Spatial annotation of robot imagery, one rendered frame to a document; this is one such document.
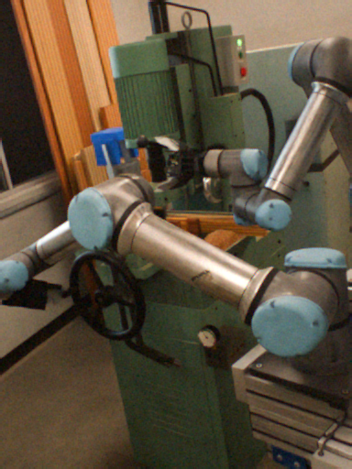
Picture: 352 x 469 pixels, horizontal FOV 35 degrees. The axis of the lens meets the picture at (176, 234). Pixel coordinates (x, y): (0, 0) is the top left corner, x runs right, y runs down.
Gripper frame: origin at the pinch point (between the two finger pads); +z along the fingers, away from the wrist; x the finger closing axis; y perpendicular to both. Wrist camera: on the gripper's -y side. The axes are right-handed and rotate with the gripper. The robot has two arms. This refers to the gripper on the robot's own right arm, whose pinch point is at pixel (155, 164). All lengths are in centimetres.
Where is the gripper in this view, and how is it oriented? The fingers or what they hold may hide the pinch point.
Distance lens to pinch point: 163.3
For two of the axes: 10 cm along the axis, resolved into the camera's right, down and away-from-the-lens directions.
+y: -5.9, 0.7, -8.1
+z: -8.1, -0.7, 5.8
